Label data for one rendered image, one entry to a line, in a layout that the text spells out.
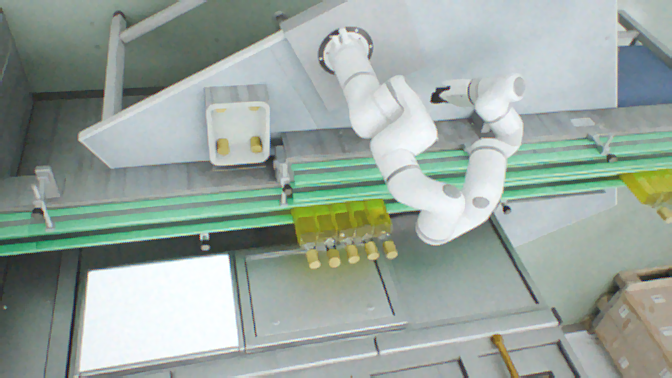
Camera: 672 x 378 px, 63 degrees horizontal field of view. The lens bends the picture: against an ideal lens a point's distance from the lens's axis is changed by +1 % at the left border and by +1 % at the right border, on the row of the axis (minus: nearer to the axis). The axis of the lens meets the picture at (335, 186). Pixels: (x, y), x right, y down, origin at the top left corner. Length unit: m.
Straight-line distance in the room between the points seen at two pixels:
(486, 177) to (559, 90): 0.85
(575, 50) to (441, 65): 0.45
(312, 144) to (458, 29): 0.54
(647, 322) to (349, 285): 3.76
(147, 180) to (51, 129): 0.68
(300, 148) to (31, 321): 0.89
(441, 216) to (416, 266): 0.67
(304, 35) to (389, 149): 0.43
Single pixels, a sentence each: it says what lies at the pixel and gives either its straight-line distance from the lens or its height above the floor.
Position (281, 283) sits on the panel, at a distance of 1.68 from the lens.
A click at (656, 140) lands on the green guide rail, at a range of 2.21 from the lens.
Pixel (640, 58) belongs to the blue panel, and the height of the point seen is 0.43.
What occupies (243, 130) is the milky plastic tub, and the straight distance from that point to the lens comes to 1.68.
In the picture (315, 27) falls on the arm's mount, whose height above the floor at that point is 0.80.
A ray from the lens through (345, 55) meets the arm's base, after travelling 1.46.
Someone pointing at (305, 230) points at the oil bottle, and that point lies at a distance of 1.62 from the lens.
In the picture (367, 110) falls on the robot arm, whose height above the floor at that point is 1.09.
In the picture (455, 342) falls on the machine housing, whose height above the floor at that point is 1.39.
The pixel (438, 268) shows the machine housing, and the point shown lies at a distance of 1.85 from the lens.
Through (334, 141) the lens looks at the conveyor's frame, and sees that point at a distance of 1.71.
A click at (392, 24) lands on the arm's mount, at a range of 1.55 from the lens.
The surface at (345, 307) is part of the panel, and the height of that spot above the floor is 1.24.
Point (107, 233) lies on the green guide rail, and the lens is 1.74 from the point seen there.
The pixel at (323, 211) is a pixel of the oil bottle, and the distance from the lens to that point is 1.66.
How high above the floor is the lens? 2.06
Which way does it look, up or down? 42 degrees down
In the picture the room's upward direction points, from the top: 162 degrees clockwise
